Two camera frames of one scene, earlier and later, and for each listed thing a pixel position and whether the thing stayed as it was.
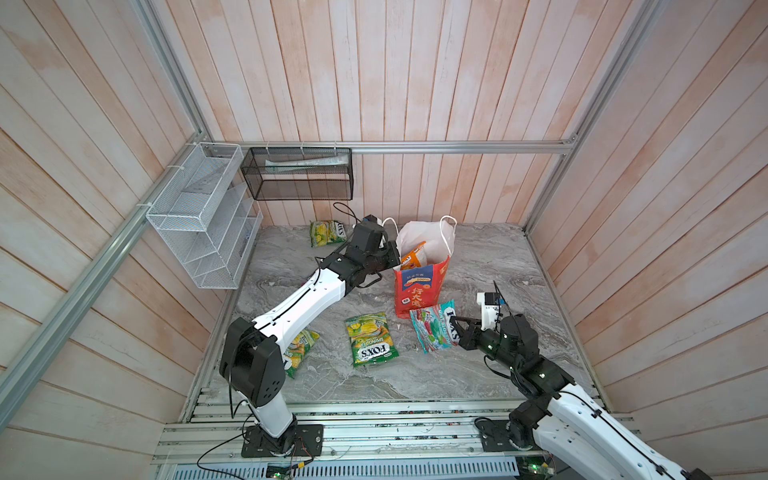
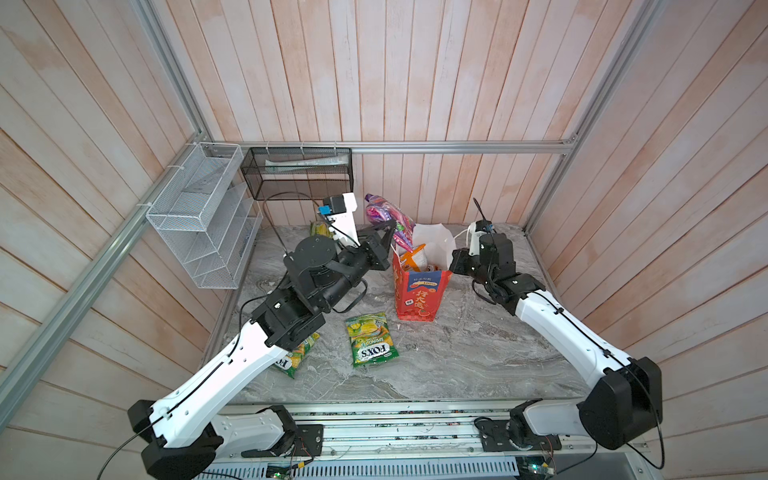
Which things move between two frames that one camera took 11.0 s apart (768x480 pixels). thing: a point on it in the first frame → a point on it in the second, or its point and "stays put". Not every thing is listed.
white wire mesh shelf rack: [207, 215] stays put
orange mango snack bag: [411, 260] stays put
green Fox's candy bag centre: [371, 339] stays put
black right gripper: [468, 333] → [460, 255]
